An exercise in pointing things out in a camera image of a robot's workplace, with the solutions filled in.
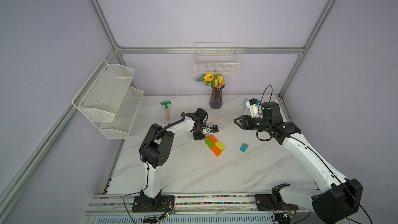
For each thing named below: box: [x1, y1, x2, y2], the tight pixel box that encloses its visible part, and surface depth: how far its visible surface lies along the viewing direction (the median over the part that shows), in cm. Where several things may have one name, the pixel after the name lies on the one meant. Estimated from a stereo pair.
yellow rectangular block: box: [215, 141, 226, 152], surface depth 93 cm
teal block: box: [239, 142, 249, 153], surface depth 95 cm
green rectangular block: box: [204, 137, 216, 149], surface depth 95 cm
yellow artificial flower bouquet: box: [194, 72, 225, 91], surface depth 97 cm
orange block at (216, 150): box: [211, 144, 222, 157], surface depth 92 cm
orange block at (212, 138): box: [208, 134, 219, 144], surface depth 97 cm
